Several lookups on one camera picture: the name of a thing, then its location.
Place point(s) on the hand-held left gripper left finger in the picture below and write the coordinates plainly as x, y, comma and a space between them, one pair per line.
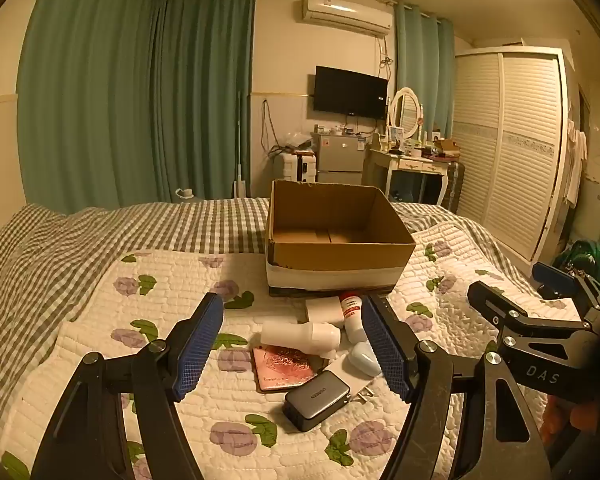
195, 347

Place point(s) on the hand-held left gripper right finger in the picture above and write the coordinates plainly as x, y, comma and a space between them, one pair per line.
385, 352

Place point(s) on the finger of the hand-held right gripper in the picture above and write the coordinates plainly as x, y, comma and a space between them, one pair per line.
495, 305
555, 277

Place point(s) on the light blue case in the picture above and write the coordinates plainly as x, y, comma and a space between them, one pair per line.
364, 357

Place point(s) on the white tube with red label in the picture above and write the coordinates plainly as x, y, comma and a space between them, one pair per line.
352, 315

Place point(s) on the small white box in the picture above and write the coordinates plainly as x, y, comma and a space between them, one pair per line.
324, 310

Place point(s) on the grey power adapter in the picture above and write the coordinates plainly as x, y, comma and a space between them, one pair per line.
315, 402

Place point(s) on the white cylindrical bottle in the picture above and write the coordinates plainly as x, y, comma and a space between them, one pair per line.
300, 337

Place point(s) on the brown cardboard box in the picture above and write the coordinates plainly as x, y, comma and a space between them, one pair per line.
330, 210

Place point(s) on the person's right hand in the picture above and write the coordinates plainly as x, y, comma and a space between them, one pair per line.
575, 417

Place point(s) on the dark green bag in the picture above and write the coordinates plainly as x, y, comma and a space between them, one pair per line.
585, 255

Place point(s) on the hanging white clothes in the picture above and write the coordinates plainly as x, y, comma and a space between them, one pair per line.
575, 160

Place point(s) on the silver suitcase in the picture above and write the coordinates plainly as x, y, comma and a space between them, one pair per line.
454, 185

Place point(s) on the floral quilted bedspread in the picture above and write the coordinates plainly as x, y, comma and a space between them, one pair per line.
130, 230

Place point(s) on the white louvred wardrobe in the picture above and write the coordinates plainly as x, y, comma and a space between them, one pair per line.
510, 150

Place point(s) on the clear water jug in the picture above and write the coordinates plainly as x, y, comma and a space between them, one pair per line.
185, 194

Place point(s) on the white dressing table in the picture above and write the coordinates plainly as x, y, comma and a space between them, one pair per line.
415, 164

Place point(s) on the small brown box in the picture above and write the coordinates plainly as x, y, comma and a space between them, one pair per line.
446, 147

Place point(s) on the grey small fridge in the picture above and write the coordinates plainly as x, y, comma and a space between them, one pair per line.
339, 157

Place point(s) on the white suitcase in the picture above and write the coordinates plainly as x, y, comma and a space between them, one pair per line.
300, 167

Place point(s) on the white oval mirror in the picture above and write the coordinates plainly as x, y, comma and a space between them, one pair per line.
406, 110

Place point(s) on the narrow green curtain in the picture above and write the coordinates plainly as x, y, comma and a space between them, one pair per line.
422, 65

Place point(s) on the wide green curtain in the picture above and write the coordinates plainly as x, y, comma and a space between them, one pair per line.
90, 90

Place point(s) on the white air conditioner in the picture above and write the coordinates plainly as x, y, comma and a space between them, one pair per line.
345, 12

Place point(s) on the small picture frame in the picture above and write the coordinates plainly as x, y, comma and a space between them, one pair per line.
395, 134

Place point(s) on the black wall television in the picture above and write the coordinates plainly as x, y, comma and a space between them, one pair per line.
350, 92

